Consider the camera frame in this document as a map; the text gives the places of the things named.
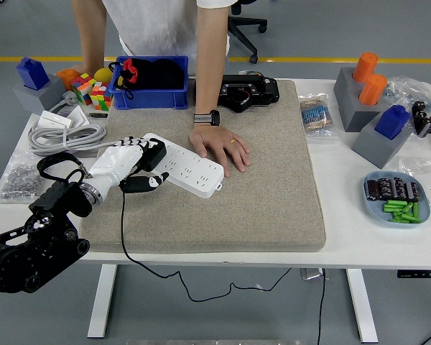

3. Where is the person's right hand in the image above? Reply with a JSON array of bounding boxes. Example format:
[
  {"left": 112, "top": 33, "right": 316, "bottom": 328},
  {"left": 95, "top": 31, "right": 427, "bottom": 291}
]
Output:
[{"left": 71, "top": 63, "right": 107, "bottom": 78}]

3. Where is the black plug adapter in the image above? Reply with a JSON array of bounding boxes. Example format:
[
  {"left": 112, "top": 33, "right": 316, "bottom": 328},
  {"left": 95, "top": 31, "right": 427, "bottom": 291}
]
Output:
[{"left": 139, "top": 138, "right": 167, "bottom": 173}]

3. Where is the colourful stickerless puzzle cube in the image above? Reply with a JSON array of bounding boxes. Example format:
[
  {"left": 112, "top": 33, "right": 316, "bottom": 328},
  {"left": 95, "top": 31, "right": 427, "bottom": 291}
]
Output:
[{"left": 70, "top": 73, "right": 96, "bottom": 106}]

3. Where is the grey block holder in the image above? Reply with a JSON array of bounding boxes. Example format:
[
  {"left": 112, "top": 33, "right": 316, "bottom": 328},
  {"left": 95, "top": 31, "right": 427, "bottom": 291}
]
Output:
[
  {"left": 351, "top": 114, "right": 414, "bottom": 170},
  {"left": 12, "top": 75, "right": 68, "bottom": 115}
]

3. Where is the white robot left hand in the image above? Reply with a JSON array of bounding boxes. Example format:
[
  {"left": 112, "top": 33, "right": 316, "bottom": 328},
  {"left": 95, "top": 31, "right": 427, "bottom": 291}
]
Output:
[{"left": 87, "top": 135, "right": 170, "bottom": 197}]

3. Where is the person's left hand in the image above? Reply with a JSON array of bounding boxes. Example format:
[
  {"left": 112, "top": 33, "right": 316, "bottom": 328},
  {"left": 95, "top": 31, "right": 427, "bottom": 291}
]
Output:
[{"left": 189, "top": 124, "right": 251, "bottom": 178}]

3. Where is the plastic bag of screws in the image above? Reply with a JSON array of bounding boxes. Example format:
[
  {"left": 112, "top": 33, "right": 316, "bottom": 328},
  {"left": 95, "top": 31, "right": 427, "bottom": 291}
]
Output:
[{"left": 0, "top": 154, "right": 55, "bottom": 205}]

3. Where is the white table leg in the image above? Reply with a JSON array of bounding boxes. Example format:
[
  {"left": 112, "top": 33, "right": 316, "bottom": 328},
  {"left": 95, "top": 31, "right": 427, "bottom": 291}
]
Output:
[
  {"left": 346, "top": 268, "right": 379, "bottom": 344},
  {"left": 87, "top": 264, "right": 118, "bottom": 339}
]

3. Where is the clear bag of small parts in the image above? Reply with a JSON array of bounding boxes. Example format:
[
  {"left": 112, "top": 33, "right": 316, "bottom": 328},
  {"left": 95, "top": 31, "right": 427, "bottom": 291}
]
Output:
[{"left": 382, "top": 75, "right": 431, "bottom": 152}]

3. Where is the plastic bag of resistors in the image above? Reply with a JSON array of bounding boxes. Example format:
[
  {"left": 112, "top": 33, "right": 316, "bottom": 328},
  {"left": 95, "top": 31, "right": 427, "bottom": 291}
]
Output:
[{"left": 297, "top": 92, "right": 339, "bottom": 140}]

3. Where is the blue plastic bin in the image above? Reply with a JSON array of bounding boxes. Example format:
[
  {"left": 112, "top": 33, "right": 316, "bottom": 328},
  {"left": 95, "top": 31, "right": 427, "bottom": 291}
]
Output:
[{"left": 108, "top": 55, "right": 190, "bottom": 110}]

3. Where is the orange cylinder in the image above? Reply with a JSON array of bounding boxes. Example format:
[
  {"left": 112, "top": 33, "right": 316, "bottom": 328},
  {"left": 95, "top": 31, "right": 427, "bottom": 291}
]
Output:
[
  {"left": 351, "top": 51, "right": 380, "bottom": 83},
  {"left": 358, "top": 73, "right": 389, "bottom": 106}
]

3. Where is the black electronic device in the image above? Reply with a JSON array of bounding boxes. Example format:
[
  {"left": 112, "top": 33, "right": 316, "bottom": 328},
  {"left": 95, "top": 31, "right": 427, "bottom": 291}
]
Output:
[{"left": 217, "top": 73, "right": 281, "bottom": 114}]

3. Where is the grey-brown mat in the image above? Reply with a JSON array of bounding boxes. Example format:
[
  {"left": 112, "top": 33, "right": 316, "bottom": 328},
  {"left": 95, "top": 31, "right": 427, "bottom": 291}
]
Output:
[{"left": 78, "top": 78, "right": 327, "bottom": 254}]

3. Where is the black desk control panel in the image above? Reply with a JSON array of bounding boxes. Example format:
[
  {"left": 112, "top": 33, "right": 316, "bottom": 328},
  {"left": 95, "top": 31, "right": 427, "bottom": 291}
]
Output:
[{"left": 397, "top": 270, "right": 431, "bottom": 280}]

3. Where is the black pouch with red trim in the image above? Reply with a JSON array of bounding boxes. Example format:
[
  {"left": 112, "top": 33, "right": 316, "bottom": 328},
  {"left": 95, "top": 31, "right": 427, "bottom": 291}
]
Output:
[{"left": 108, "top": 57, "right": 186, "bottom": 100}]

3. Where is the metal floor plate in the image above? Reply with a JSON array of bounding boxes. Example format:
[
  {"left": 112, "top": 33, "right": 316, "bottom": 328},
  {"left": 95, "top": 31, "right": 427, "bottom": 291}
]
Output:
[{"left": 300, "top": 267, "right": 330, "bottom": 281}]

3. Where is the grey power strip cable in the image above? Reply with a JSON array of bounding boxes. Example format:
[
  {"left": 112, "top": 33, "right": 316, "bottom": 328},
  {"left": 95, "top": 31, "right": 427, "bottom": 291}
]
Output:
[{"left": 27, "top": 89, "right": 118, "bottom": 156}]

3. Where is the black wrist watch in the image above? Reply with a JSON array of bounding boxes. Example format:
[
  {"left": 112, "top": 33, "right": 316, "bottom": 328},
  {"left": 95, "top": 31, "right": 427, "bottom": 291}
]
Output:
[{"left": 193, "top": 109, "right": 221, "bottom": 127}]

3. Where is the black office chair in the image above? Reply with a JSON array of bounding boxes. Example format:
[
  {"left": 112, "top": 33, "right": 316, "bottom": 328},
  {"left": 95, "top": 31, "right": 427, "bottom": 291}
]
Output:
[{"left": 226, "top": 0, "right": 269, "bottom": 65}]

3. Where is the colourful white-edged puzzle cube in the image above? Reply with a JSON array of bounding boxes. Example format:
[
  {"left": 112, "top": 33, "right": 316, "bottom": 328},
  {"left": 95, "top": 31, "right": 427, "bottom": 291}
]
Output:
[{"left": 89, "top": 80, "right": 114, "bottom": 111}]

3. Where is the blue house-shaped block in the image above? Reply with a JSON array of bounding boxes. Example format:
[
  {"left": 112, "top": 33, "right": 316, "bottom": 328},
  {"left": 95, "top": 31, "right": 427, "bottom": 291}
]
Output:
[
  {"left": 16, "top": 56, "right": 50, "bottom": 91},
  {"left": 374, "top": 104, "right": 412, "bottom": 141}
]

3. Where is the yellow ball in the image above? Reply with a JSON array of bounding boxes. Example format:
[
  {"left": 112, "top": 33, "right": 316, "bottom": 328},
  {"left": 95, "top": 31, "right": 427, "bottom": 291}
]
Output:
[{"left": 93, "top": 67, "right": 114, "bottom": 84}]

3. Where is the person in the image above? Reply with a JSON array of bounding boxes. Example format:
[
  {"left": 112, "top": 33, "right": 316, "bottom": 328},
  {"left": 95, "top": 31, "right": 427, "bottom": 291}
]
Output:
[{"left": 102, "top": 0, "right": 238, "bottom": 76}]

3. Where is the black plug cord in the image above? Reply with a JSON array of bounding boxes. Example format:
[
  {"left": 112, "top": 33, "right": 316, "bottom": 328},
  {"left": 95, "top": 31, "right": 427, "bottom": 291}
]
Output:
[{"left": 120, "top": 190, "right": 292, "bottom": 302}]

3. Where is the light blue plate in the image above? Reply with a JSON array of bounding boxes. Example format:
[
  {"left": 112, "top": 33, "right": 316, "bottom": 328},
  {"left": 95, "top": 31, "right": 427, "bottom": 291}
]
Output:
[{"left": 362, "top": 170, "right": 431, "bottom": 229}]

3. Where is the white flat box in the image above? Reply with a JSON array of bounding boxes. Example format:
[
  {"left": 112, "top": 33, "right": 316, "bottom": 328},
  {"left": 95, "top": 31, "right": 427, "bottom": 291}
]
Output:
[{"left": 36, "top": 109, "right": 74, "bottom": 129}]

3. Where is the white power strip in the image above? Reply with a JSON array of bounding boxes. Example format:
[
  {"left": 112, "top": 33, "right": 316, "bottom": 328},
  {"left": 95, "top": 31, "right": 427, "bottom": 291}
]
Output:
[{"left": 143, "top": 132, "right": 226, "bottom": 199}]

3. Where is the grey two-hole cylinder holder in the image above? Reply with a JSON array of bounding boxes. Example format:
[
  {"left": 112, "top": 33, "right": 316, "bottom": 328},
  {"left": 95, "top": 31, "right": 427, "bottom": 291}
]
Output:
[{"left": 333, "top": 66, "right": 391, "bottom": 133}]

